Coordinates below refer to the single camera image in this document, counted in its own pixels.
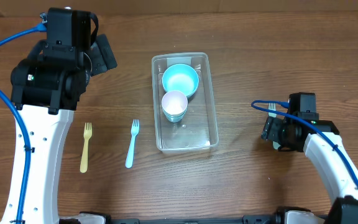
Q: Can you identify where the green plastic fork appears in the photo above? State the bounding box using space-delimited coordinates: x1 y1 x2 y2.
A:
268 103 281 150

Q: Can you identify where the yellow plastic fork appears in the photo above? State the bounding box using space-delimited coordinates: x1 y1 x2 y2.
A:
80 123 92 173

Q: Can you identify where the light blue plastic fork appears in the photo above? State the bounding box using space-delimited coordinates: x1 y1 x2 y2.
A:
125 119 140 169

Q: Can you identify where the light blue bowl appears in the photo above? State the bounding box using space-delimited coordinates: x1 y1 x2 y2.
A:
162 63 200 98

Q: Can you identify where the pink plastic cup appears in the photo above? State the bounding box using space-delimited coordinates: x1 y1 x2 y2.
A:
162 90 188 116

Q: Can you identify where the green plastic cup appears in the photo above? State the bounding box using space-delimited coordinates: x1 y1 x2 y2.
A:
165 114 185 123

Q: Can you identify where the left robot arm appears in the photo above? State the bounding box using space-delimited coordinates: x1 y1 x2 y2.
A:
1 106 111 224

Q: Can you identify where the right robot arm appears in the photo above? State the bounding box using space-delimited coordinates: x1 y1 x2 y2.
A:
261 114 358 223

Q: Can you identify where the clear plastic container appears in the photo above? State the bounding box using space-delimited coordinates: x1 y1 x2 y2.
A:
152 52 219 154

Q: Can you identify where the left blue cable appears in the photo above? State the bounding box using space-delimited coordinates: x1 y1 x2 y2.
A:
0 23 48 224

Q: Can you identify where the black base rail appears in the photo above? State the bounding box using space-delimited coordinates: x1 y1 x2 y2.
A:
57 211 329 224

